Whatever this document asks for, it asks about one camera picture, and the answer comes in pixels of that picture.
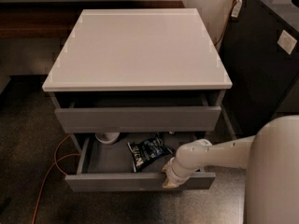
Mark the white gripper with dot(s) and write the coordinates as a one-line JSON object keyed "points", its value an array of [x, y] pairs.
{"points": [[175, 174]]}

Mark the blue chip bag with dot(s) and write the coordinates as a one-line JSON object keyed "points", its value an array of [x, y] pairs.
{"points": [[147, 152]]}

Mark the grey drawer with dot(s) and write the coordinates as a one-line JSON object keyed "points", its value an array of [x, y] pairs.
{"points": [[200, 118], [111, 168]]}

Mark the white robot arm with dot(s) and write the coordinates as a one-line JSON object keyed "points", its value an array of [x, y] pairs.
{"points": [[271, 159]]}

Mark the grey drawer cabinet white top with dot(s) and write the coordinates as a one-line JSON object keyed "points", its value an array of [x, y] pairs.
{"points": [[137, 58]]}

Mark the grey top drawer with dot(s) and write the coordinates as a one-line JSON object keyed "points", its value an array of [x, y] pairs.
{"points": [[200, 118]]}

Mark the white bowl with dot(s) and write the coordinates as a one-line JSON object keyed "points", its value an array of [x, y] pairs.
{"points": [[107, 138]]}

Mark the black cabinet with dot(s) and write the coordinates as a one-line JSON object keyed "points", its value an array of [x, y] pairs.
{"points": [[264, 75]]}

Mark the white label sticker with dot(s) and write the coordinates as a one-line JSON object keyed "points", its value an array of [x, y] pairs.
{"points": [[287, 42]]}

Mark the dark wooden bench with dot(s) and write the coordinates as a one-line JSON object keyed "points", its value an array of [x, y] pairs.
{"points": [[57, 19]]}

